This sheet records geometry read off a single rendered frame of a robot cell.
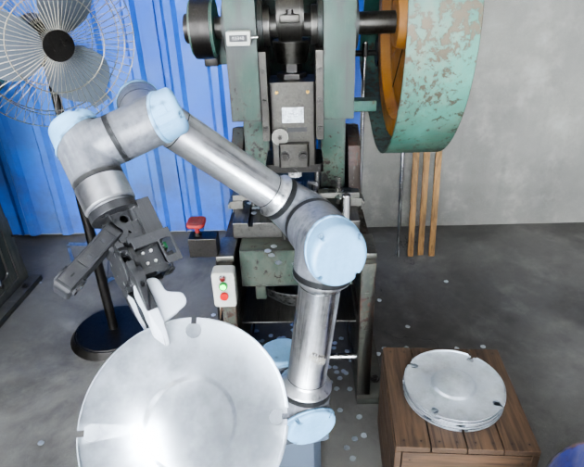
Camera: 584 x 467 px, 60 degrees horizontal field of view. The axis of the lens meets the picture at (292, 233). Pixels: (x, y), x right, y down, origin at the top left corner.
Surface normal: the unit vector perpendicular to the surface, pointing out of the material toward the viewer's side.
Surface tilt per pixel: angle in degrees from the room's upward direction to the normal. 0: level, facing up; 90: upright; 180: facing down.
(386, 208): 90
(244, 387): 56
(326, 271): 82
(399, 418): 0
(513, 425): 0
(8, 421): 0
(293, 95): 90
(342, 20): 90
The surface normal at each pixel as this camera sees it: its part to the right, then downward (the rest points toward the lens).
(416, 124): 0.01, 0.89
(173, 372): 0.42, -0.18
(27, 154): -0.01, 0.47
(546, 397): -0.04, -0.88
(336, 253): 0.35, 0.31
